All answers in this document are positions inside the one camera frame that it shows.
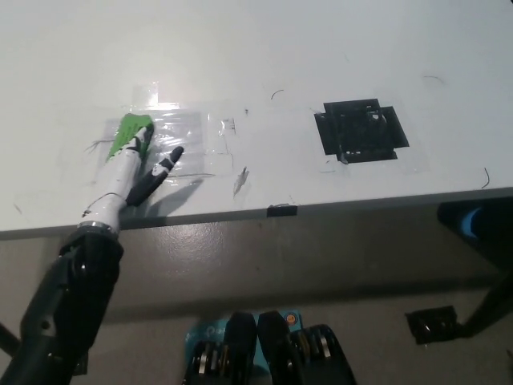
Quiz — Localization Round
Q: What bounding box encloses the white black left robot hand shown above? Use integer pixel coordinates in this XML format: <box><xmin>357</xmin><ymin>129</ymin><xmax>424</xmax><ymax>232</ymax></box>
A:
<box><xmin>78</xmin><ymin>124</ymin><xmax>185</xmax><ymax>233</ymax></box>

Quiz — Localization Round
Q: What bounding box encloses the green whiteboard eraser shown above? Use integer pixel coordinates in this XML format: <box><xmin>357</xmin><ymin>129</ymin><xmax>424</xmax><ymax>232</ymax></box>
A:
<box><xmin>104</xmin><ymin>114</ymin><xmax>156</xmax><ymax>164</ymax></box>

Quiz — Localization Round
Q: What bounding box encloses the black desk leg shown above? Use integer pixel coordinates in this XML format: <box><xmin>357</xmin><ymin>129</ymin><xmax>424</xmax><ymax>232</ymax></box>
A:
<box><xmin>0</xmin><ymin>320</ymin><xmax>22</xmax><ymax>355</ymax></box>
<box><xmin>456</xmin><ymin>276</ymin><xmax>513</xmax><ymax>338</ymax></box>

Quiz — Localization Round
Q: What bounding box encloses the large clear tape film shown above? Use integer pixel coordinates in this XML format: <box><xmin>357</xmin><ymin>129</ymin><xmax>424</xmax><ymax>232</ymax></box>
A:
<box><xmin>102</xmin><ymin>111</ymin><xmax>236</xmax><ymax>178</ymax></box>

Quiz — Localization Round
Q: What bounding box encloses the short black tape strip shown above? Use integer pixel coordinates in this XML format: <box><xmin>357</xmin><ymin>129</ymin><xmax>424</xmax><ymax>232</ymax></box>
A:
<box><xmin>266</xmin><ymin>204</ymin><xmax>299</xmax><ymax>219</ymax></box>

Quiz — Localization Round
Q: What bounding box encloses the teal router box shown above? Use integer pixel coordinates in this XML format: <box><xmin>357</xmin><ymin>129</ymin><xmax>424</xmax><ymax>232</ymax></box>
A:
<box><xmin>184</xmin><ymin>309</ymin><xmax>301</xmax><ymax>367</ymax></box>

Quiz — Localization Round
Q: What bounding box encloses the black tape square patch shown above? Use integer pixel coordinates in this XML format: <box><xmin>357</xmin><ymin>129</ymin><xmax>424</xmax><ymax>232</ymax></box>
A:
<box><xmin>313</xmin><ymin>97</ymin><xmax>411</xmax><ymax>165</ymax></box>

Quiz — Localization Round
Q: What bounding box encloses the black object with blue part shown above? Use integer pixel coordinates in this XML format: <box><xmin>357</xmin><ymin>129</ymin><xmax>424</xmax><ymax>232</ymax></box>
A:
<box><xmin>436</xmin><ymin>200</ymin><xmax>513</xmax><ymax>246</ymax></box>

